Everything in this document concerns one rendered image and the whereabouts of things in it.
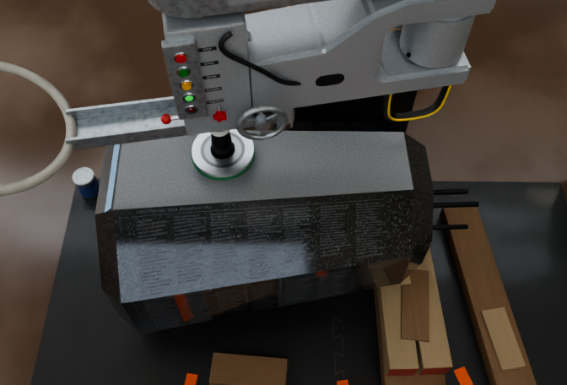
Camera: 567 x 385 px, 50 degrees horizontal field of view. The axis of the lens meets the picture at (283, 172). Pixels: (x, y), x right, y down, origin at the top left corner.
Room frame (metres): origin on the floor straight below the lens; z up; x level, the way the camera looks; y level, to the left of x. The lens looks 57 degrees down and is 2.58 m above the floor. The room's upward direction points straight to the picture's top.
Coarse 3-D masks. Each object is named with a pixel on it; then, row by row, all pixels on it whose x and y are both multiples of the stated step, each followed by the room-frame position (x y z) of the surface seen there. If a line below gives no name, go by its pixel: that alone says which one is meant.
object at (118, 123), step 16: (80, 112) 1.16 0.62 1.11; (96, 112) 1.16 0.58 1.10; (112, 112) 1.17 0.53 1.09; (128, 112) 1.18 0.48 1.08; (144, 112) 1.19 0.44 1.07; (160, 112) 1.19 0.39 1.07; (176, 112) 1.19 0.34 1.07; (272, 112) 1.16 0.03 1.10; (80, 128) 1.12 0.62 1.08; (96, 128) 1.12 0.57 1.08; (112, 128) 1.12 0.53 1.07; (128, 128) 1.12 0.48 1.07; (144, 128) 1.09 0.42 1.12; (160, 128) 1.09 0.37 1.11; (176, 128) 1.10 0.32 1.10; (288, 128) 1.13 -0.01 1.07; (80, 144) 1.05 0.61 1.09; (96, 144) 1.06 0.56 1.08; (112, 144) 1.06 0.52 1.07
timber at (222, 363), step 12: (216, 360) 0.68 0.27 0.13; (228, 360) 0.68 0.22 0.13; (240, 360) 0.68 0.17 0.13; (252, 360) 0.68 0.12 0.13; (264, 360) 0.68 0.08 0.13; (276, 360) 0.68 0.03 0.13; (216, 372) 0.63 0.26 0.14; (228, 372) 0.63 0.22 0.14; (240, 372) 0.63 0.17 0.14; (252, 372) 0.63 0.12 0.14; (264, 372) 0.63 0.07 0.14; (276, 372) 0.63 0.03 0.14; (216, 384) 0.59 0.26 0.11; (228, 384) 0.58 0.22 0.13; (240, 384) 0.58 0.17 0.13; (252, 384) 0.58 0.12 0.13; (264, 384) 0.58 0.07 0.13; (276, 384) 0.58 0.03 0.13
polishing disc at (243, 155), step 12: (192, 144) 1.20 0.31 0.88; (204, 144) 1.20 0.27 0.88; (240, 144) 1.20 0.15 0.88; (252, 144) 1.20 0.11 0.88; (192, 156) 1.15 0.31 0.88; (204, 156) 1.15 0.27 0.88; (240, 156) 1.15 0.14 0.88; (252, 156) 1.16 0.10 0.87; (204, 168) 1.11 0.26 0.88; (216, 168) 1.11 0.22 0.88; (228, 168) 1.11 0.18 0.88; (240, 168) 1.11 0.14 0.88
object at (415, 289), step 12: (408, 276) 1.00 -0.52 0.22; (420, 276) 1.00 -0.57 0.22; (408, 288) 0.95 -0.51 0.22; (420, 288) 0.95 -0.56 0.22; (408, 300) 0.90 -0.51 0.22; (420, 300) 0.90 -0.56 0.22; (408, 312) 0.84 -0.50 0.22; (420, 312) 0.84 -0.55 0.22; (408, 324) 0.79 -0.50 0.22; (420, 324) 0.79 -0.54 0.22; (408, 336) 0.75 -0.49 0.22; (420, 336) 0.75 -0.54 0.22
